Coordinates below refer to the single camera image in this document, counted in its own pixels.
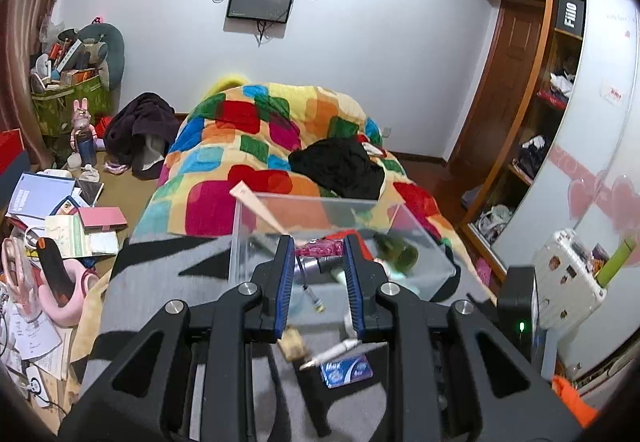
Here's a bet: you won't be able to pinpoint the green storage bin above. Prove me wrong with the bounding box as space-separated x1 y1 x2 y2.
31 75 113 138

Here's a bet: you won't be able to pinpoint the white dotted case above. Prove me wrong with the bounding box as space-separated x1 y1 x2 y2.
531 228 608 329

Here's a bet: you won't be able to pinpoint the white plastic bag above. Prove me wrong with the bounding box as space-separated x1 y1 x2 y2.
474 205 514 244

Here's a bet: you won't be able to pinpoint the beige pink cosmetic tube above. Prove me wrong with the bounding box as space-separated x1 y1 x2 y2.
230 181 287 235

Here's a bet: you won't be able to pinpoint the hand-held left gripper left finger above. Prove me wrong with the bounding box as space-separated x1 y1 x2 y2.
57 235 297 442

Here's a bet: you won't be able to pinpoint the pink curved plastic object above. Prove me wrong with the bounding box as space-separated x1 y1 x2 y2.
37 257 101 328

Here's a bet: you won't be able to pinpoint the dark blue box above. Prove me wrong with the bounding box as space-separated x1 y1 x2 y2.
0 152 32 213

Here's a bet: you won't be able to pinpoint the dark notebook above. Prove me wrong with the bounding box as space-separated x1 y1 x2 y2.
75 179 105 205

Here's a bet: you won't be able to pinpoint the light green tube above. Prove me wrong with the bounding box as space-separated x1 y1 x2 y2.
330 257 408 285

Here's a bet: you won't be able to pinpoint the pink flat box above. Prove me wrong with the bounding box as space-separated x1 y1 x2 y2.
77 206 128 235

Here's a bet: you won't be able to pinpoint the red foil package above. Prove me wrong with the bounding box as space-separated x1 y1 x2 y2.
324 231 377 264

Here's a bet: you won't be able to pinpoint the black orange-tipped object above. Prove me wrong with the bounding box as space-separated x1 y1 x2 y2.
36 237 76 308

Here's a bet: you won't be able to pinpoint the pink fan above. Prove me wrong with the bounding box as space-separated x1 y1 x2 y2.
0 237 28 308

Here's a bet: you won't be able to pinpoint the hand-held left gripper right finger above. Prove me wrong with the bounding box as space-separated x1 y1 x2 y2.
341 235 585 442

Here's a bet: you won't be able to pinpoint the black clothing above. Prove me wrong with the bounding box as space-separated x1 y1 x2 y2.
289 136 386 200

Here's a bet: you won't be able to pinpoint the wooden door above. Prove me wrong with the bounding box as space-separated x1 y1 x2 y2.
445 0 546 163

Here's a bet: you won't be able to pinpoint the striped brown curtain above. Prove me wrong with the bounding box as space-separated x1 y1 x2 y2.
0 0 96 158

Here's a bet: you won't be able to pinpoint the yellow-green tube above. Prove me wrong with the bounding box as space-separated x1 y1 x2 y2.
596 236 638 288

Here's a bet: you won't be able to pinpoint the red box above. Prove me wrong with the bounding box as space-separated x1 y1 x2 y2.
0 128 23 175

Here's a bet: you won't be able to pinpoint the scattered white papers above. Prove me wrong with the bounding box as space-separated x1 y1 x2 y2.
0 302 76 383

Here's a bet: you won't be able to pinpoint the magenta packet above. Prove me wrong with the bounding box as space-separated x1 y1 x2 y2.
295 242 346 258

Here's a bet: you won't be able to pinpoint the small white tube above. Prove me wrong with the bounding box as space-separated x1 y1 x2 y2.
299 339 362 369

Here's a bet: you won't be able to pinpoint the grey cable with plug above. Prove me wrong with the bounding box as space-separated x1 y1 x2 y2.
296 256 326 313

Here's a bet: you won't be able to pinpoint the dark purple clothing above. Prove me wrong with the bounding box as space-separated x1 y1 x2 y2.
102 92 180 180

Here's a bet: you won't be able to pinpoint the clear plastic storage box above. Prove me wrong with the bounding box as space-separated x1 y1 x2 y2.
228 191 457 303

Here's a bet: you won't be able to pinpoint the pink slipper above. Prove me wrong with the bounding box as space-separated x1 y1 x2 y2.
474 256 496 285

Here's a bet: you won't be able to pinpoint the blue white booklet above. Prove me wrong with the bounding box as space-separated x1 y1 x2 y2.
7 172 76 218

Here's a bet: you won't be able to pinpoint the grey black patterned blanket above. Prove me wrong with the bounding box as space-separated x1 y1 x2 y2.
75 235 501 442

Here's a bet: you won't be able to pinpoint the folded dark clothes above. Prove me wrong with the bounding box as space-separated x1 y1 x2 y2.
515 135 551 173

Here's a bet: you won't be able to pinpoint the colourful patchwork blanket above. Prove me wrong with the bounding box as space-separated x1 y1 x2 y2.
131 75 471 273

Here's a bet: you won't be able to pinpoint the blue packet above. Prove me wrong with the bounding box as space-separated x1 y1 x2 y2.
320 354 374 389

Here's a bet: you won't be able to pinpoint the brown crumpled wrapper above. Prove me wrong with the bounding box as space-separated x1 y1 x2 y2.
279 328 311 363

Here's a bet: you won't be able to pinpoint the small wall monitor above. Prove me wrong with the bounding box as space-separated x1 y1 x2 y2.
226 0 297 24

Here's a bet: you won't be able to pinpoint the pink bunny bottle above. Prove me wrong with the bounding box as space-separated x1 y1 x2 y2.
70 99 99 166

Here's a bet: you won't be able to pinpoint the grey neck pillow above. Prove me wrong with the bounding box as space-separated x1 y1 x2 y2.
75 24 126 90

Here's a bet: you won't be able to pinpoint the black box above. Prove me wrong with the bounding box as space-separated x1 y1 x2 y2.
554 0 587 40

